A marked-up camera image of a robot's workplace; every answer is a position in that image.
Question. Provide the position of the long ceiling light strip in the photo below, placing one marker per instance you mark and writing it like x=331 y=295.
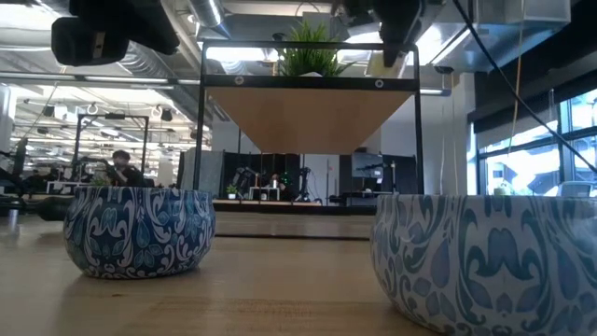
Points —
x=116 y=79

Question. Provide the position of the large glass window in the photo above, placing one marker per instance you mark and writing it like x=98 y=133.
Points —
x=527 y=168

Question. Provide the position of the small white table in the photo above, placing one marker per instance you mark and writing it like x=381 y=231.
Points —
x=264 y=188

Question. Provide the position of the black background rig frame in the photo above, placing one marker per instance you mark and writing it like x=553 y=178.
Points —
x=112 y=116

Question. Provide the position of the black aluminium table frame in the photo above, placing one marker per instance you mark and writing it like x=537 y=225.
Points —
x=326 y=210

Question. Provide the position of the black background robot arm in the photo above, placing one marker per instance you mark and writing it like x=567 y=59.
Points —
x=242 y=179
x=304 y=184

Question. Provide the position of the silver spiral ceiling duct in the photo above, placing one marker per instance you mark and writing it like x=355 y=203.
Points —
x=207 y=11

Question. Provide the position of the grey partition panel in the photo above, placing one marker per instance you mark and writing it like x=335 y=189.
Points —
x=212 y=172

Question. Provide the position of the pale office chair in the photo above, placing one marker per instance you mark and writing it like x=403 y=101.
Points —
x=576 y=189

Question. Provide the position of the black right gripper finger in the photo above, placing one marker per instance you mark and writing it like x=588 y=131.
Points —
x=395 y=51

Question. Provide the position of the person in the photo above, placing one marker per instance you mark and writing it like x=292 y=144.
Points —
x=275 y=179
x=123 y=172

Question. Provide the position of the dark wall monitor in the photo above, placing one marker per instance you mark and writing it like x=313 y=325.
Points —
x=367 y=165

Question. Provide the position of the wooden shelf black metal frame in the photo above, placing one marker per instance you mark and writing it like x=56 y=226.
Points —
x=308 y=116

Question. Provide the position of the green artificial plant white pot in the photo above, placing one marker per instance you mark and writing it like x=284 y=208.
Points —
x=310 y=60

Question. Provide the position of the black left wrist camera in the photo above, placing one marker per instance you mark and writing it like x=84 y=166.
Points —
x=74 y=44

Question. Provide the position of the small background potted plant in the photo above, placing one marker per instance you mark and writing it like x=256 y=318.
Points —
x=231 y=189

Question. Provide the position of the black metal candlestick holder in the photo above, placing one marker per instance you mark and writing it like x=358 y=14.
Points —
x=53 y=208

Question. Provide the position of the large silver air duct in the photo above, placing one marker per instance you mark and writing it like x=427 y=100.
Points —
x=471 y=51

